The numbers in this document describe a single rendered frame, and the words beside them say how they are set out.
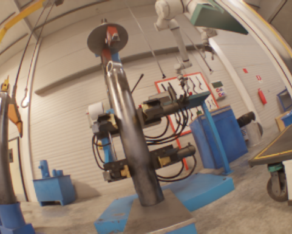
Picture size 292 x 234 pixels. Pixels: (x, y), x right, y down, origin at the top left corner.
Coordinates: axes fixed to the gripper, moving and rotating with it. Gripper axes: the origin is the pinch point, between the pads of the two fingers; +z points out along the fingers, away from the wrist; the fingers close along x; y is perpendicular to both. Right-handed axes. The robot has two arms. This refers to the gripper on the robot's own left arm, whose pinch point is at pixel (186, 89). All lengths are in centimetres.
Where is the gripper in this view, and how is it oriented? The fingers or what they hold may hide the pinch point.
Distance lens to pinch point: 178.6
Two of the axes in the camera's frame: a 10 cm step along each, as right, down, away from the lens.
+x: 0.0, -3.1, -9.5
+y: -9.6, 2.8, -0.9
